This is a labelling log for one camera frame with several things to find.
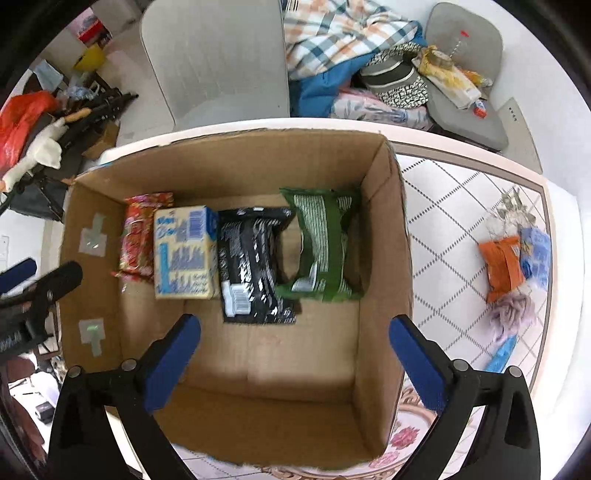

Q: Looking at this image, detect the patterned black white bag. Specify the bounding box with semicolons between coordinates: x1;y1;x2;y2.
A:
359;42;430;110

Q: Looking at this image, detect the grey chair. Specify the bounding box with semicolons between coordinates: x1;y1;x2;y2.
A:
140;0;291;134

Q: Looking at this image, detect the red snack packet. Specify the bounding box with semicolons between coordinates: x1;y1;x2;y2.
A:
111;192;175;283

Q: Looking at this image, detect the yellow container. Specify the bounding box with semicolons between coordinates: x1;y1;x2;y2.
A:
74;44;108;72

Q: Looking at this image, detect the pile of clothes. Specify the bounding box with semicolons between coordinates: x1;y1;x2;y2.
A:
290;28;428;118

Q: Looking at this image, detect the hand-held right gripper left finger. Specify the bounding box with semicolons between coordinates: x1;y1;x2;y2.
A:
48;314;202;480

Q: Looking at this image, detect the plaid blanket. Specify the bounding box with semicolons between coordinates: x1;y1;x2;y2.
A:
283;0;419;81

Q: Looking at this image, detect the yellow snack bag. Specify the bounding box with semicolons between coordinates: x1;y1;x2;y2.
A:
412;45;494;110

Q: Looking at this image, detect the cardboard box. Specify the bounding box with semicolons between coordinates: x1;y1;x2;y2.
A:
59;129;413;472

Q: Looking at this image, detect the silver foil packet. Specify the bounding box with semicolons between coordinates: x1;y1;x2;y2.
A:
485;186;539;241

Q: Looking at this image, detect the red plastic bag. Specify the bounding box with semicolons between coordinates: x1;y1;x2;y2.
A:
0;90;61;176

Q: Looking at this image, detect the black snack packet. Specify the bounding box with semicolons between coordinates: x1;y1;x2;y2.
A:
216;207;297;326

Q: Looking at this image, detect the yellow blue tissue pack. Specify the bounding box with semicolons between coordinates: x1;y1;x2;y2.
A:
153;206;221;301

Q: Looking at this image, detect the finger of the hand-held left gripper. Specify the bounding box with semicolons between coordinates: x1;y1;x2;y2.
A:
0;258;38;296
28;261;84;305

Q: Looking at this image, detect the orange snack packet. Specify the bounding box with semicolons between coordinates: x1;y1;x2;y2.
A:
477;236;528;304

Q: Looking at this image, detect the blue plastic wrapper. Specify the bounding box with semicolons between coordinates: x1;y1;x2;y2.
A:
484;333;520;374

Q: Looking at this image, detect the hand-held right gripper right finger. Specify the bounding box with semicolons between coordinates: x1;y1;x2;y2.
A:
389;315;542;480

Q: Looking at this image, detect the green snack packet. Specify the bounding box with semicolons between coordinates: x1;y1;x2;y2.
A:
274;186;365;303

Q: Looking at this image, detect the floral pink cloth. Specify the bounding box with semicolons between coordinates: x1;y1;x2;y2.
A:
330;89;435;132

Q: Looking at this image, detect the blue tissue packet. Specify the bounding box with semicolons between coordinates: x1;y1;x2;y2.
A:
518;226;552;292

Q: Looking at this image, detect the grey cushion with items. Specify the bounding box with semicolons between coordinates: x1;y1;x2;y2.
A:
425;2;509;153

